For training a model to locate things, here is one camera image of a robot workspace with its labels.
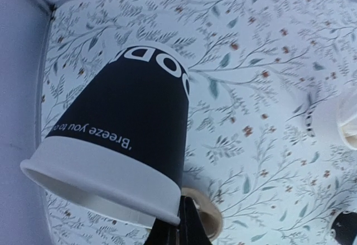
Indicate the white paper straw cup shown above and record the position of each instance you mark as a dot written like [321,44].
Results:
[333,120]

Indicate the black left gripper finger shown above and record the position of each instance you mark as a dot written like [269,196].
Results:
[190,230]

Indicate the black plastic cup lid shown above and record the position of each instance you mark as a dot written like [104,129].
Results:
[344,228]

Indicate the black and white coffee cup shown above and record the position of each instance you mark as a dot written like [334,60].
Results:
[119,149]

